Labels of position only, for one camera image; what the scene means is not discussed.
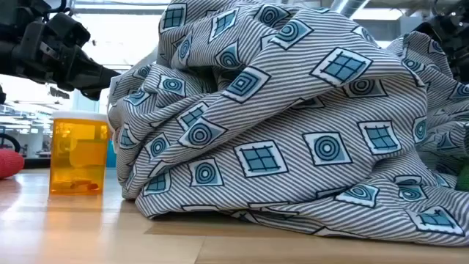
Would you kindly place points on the green bandage roll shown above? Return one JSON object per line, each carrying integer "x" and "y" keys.
{"x": 463, "y": 178}

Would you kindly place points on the white building pillar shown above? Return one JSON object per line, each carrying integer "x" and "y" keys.
{"x": 86, "y": 102}

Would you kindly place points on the orange pill bottle white cap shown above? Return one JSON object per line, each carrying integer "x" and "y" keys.
{"x": 78, "y": 154}

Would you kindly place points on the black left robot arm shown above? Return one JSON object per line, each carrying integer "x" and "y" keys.
{"x": 16, "y": 25}

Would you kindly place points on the silver ventilation duct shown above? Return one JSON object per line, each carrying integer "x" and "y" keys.
{"x": 346, "y": 6}

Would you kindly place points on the grey striped patterned gown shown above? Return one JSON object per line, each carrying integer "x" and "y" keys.
{"x": 293, "y": 110}

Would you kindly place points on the teal plastic bin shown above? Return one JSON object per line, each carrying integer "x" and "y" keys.
{"x": 111, "y": 155}

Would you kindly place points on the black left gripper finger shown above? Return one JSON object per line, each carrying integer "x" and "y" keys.
{"x": 91, "y": 94}
{"x": 93, "y": 73}

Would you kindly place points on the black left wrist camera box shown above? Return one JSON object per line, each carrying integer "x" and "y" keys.
{"x": 69, "y": 31}

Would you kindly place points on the red elastic bandage roll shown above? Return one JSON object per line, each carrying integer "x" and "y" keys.
{"x": 9, "y": 164}

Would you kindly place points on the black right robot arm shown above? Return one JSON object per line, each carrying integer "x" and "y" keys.
{"x": 452, "y": 6}

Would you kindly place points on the black ceiling speaker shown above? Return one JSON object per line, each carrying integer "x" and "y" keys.
{"x": 59, "y": 93}

